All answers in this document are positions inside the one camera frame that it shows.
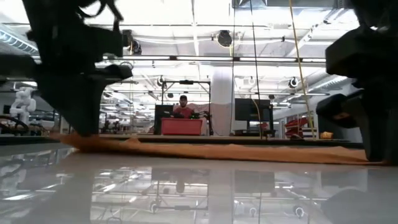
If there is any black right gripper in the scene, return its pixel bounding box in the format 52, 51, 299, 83
315, 0, 398, 163

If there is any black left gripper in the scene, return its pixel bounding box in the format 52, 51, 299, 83
0, 0, 133, 138

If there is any orange cloth towel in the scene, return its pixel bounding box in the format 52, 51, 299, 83
51, 133, 387, 166

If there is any white robot figure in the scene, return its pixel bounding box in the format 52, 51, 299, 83
9, 86, 37, 125

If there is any black round ceiling fixture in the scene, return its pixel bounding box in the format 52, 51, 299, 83
216, 29, 233, 49
123, 29, 143, 56

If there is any red tool rack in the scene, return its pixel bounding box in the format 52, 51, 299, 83
285, 116, 309, 139

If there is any person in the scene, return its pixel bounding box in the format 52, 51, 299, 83
172, 95, 197, 119

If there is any red storage bin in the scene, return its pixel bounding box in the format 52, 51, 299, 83
160, 117, 203, 136

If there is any black flat screen on stand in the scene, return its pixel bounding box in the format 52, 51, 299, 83
234, 98, 275, 138

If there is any white round column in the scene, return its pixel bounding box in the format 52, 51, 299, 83
211, 67, 236, 136

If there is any black curved hose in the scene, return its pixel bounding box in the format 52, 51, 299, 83
0, 114, 30, 136

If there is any yellow hanging cable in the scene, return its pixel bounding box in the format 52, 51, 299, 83
288, 0, 317, 141

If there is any black gantry frame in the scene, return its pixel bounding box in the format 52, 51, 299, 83
160, 79, 213, 136

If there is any black metal table frame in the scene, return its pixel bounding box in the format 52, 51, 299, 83
0, 134, 364, 149

